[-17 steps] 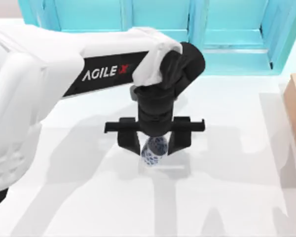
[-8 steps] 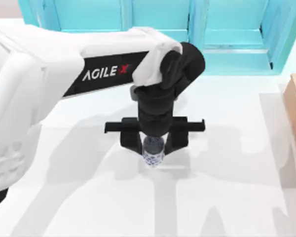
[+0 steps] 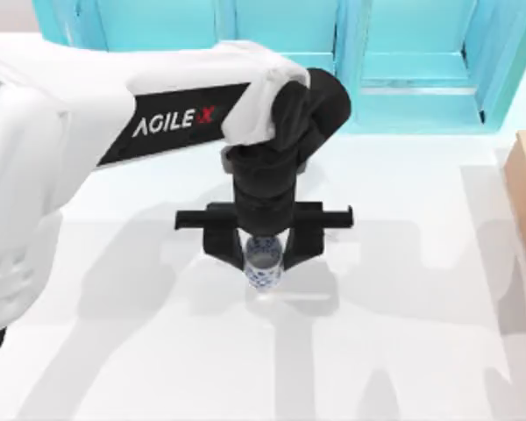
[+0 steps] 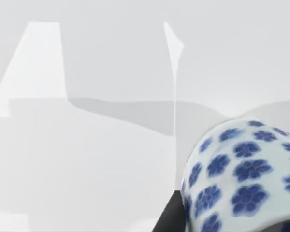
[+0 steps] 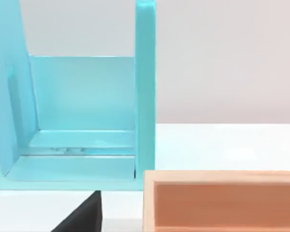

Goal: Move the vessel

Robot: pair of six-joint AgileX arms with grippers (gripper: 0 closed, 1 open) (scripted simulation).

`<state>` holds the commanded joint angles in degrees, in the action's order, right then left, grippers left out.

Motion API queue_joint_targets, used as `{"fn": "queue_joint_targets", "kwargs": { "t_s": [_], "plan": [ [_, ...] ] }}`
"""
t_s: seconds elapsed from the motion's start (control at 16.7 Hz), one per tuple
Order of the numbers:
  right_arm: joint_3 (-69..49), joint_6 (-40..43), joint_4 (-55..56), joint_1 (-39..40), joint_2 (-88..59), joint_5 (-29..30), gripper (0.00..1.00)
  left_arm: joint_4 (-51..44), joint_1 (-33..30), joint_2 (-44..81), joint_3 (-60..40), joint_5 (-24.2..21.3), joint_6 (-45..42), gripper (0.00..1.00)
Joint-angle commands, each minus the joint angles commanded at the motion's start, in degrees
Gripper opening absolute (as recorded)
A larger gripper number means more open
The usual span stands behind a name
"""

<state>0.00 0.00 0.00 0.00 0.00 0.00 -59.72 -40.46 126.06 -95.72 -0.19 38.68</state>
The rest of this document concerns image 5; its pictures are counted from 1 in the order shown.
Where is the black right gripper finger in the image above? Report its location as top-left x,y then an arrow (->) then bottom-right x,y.
50,190 -> 103,232

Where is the shallow salmon-coloured box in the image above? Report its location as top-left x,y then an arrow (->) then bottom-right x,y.
142,170 -> 290,232

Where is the light blue rack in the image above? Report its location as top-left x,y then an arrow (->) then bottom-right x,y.
0,0 -> 157,191

